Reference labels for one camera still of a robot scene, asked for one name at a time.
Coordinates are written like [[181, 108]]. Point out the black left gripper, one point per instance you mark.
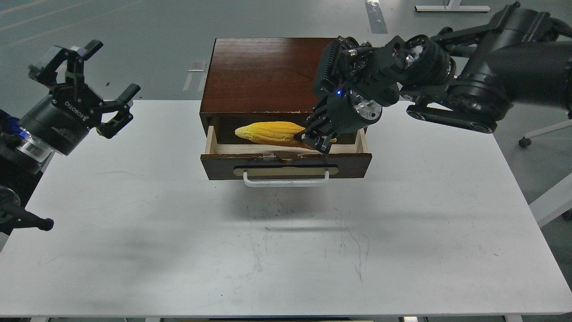
[[63, 118]]

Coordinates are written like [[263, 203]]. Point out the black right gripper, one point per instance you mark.
[[340, 113]]

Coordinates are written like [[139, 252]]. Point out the yellow corn cob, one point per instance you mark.
[[272, 133]]

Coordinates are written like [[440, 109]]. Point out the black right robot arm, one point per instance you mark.
[[468, 78]]

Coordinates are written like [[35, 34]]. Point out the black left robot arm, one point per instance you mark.
[[22, 159]]

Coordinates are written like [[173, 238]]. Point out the dark wooden drawer cabinet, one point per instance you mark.
[[263, 79]]

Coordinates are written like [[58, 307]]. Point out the white table leg base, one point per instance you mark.
[[450, 6]]

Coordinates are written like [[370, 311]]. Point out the white office chair base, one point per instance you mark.
[[547, 182]]

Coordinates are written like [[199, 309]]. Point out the wooden drawer with white handle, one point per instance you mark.
[[270, 165]]

